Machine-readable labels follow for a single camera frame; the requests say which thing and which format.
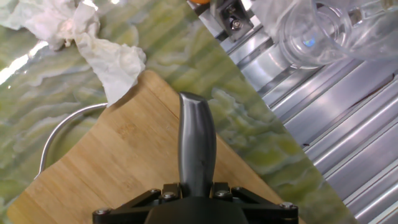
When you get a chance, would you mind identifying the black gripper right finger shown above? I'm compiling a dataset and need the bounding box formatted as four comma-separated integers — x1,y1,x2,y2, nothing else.
213,182,299,224

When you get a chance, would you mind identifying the aluminium frame bar with bracket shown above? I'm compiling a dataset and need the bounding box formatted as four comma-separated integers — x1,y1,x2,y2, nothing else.
186,0,256,44

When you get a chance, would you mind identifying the green marble pattern mat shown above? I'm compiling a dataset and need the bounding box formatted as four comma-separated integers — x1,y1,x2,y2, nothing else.
0,0,360,224

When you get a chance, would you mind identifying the stainless steel cleaver knife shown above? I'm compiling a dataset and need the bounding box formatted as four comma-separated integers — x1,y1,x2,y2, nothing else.
177,91,218,198

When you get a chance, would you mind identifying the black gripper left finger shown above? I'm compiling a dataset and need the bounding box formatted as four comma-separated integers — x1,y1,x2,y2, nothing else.
92,182,182,224

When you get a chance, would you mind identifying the bamboo cutting board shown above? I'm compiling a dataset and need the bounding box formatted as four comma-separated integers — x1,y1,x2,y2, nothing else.
6,70,307,224

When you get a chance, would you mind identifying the crumpled white tissue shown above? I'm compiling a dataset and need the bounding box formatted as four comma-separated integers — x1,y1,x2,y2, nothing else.
0,0,147,108

